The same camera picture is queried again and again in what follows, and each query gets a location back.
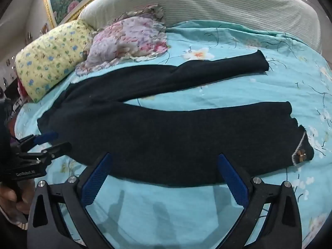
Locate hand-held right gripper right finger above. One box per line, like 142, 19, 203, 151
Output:
217, 154, 303, 249

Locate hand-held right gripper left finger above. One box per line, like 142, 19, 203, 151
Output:
27, 153, 115, 249

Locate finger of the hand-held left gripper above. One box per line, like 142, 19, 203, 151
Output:
16, 132, 60, 152
39, 142, 72, 160

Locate black pants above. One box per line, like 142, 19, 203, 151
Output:
37, 49, 315, 187

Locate person's left hand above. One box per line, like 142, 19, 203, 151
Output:
0, 180, 35, 223

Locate yellow patterned pillow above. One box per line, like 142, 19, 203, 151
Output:
15, 19, 94, 103

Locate teal floral bed sheet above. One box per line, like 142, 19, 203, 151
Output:
14, 19, 332, 249

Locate pink floral pillow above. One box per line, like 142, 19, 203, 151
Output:
75, 4, 172, 76

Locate white padded headboard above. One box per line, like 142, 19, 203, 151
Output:
78, 0, 323, 55

